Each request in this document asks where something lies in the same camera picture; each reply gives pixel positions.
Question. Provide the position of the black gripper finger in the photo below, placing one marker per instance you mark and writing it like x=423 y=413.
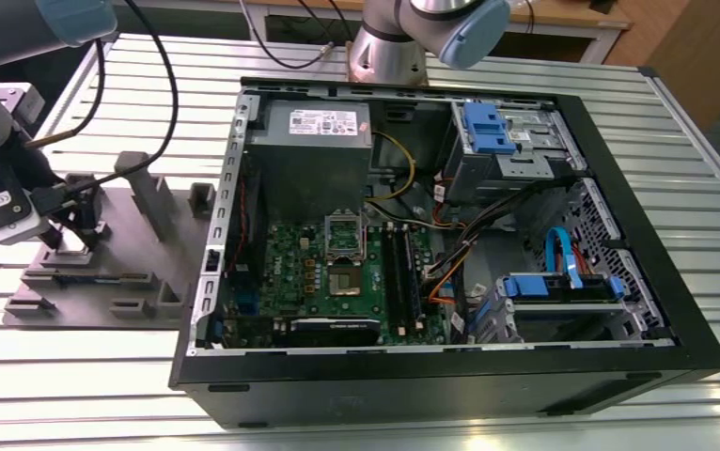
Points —
x=51 y=235
x=89 y=225

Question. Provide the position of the silver square CPU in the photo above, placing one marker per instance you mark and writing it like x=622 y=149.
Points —
x=73 y=245

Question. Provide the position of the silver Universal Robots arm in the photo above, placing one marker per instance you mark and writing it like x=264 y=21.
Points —
x=392 y=51

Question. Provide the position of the grey plastic parts rack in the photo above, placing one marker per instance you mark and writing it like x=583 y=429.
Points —
x=129 y=263

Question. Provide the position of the RAM stick with gold contacts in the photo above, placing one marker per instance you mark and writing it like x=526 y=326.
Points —
x=85 y=278

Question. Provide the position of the blue board connector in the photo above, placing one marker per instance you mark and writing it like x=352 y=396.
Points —
x=248 y=303

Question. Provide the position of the green Dell motherboard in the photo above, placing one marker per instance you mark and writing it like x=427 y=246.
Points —
x=285 y=282

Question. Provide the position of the white four pin socket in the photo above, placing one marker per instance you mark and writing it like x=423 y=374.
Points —
x=304 y=243

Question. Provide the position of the grey power supply unit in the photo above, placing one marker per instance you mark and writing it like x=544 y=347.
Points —
x=311 y=174

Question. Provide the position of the black graphics card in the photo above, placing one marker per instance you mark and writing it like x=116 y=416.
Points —
x=336 y=331

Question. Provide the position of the black RAM slot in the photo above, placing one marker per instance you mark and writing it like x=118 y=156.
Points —
x=392 y=277

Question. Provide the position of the black open PC case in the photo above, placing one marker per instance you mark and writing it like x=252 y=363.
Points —
x=397 y=371

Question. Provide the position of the blue plastic drive latch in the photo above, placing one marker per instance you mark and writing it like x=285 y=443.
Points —
x=483 y=127

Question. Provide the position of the grey metal disk bay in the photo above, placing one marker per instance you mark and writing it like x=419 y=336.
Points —
x=567 y=308
x=523 y=166

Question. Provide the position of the hard disk in blue carrier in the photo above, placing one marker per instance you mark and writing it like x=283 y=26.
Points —
x=527 y=287

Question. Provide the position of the wooden cabinet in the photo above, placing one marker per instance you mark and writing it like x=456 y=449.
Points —
x=699 y=47

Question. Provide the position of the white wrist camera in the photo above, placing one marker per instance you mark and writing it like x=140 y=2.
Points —
x=15 y=230

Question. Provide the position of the grey wrist bracket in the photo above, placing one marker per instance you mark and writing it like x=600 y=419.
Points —
x=18 y=101

